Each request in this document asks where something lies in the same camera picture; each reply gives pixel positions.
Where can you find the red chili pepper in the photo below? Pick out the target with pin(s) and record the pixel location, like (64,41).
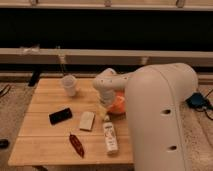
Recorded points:
(77,145)

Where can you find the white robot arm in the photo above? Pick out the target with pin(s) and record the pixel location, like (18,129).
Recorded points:
(153,95)

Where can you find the orange ceramic bowl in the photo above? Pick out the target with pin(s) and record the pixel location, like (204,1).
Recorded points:
(118,105)

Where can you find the white plastic bottle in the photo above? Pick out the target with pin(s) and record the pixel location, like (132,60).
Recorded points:
(110,136)

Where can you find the wooden table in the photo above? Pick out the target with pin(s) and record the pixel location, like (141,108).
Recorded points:
(41,143)

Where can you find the beige rectangular block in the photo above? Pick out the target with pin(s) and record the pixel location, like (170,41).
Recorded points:
(86,121)

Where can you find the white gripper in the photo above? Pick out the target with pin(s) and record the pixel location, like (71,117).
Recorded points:
(106,100)

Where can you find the black object on floor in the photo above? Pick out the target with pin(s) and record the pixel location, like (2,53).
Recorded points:
(4,143)

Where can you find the black rectangular box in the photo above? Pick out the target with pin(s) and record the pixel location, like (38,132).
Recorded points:
(60,116)

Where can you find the translucent plastic cup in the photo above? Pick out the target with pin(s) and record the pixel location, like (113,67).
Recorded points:
(69,83)

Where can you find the grey horizontal rail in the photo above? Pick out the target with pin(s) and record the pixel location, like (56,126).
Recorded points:
(103,57)

